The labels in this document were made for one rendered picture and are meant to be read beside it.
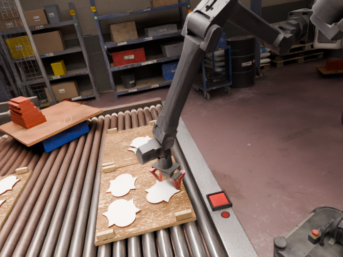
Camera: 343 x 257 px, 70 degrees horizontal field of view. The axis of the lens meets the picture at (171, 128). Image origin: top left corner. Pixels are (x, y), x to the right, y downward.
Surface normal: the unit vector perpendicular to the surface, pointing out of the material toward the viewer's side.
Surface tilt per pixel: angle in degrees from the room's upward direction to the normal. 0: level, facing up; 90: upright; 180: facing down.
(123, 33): 89
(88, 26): 90
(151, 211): 0
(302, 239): 0
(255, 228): 0
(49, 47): 90
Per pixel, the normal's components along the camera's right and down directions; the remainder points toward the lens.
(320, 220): -0.14, -0.89
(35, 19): 0.23, 0.40
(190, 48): -0.77, 0.15
